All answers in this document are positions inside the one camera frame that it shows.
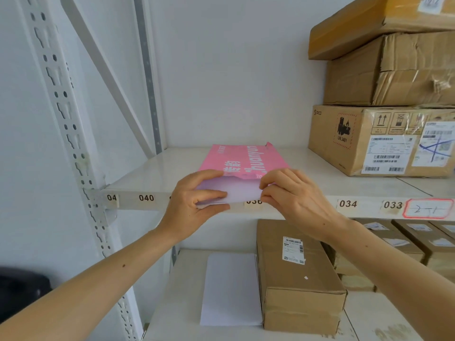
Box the person's right hand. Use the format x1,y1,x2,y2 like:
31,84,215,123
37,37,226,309
260,168,351,242

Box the person's left hand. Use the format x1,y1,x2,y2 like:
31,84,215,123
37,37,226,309
159,170,231,243

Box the white paper stack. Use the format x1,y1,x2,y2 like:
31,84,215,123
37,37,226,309
195,174,266,208

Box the person's left forearm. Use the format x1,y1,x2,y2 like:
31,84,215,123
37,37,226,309
0,224,182,341

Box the person's right forearm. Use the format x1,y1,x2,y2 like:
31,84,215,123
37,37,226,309
322,218,455,341

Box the pink paper wrapper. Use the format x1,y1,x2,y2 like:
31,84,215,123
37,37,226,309
198,142,290,181

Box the white shelf board with labels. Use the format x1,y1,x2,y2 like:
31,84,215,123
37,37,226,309
100,147,455,221

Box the white loose paper sheets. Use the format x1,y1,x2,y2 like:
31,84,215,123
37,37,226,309
200,253,264,326

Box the cardboard box with shipping labels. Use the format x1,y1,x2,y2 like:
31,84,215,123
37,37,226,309
308,104,455,178

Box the long brown cardboard box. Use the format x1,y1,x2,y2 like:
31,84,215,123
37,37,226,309
256,219,348,336

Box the crumpled taped cardboard box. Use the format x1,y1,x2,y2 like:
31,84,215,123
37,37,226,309
323,31,455,107

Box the red-bordered handwritten label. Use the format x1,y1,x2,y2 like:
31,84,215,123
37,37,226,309
403,198,455,220

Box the grey rear shelf upright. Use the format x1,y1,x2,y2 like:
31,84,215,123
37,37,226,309
133,0,164,155

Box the white diagonal shelf brace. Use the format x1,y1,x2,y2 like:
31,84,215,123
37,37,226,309
59,0,155,159

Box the white perforated shelf upright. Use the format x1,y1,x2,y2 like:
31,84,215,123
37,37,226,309
15,0,140,341

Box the flat brown cardboard box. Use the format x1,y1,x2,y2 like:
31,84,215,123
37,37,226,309
308,0,455,61

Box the dark object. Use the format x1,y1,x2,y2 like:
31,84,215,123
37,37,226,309
0,266,53,324

